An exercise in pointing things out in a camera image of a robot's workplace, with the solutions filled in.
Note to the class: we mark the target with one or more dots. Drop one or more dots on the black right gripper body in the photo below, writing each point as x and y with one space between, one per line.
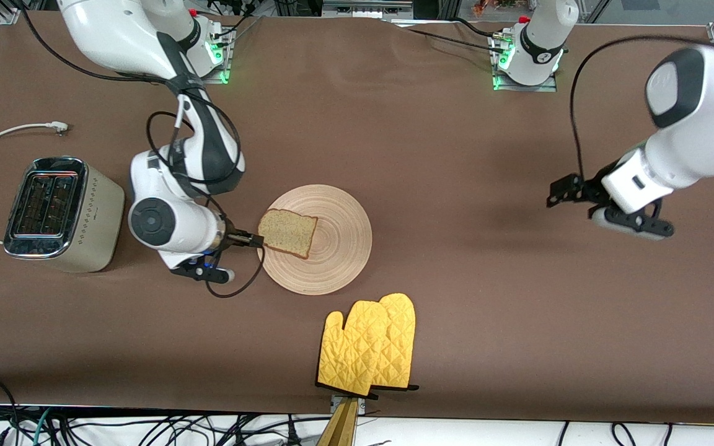
240 237

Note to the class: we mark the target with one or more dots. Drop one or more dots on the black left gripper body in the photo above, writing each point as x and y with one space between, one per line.
587 188

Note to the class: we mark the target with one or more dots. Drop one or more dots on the brown bread slice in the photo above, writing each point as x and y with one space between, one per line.
287 232

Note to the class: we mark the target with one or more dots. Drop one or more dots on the round wooden plate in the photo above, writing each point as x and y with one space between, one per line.
338 235

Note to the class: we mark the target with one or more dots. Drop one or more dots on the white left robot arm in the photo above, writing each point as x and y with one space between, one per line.
704 124

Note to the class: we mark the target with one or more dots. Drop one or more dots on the beige chrome two-slot toaster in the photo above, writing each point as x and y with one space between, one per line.
66 214

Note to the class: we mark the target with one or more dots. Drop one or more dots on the yellow quilted oven mitt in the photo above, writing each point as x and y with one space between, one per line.
352 353
401 334

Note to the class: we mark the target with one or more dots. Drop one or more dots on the brown table cover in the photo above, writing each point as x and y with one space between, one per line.
394 124

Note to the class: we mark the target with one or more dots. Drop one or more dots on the grey metal background device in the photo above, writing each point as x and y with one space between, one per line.
366 7

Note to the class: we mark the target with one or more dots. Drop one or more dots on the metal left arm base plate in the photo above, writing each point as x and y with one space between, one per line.
499 83

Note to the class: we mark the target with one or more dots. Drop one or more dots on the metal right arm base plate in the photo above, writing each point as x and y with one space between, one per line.
228 52

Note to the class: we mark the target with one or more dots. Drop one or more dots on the wooden post with metal bracket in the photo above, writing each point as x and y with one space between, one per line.
341 427

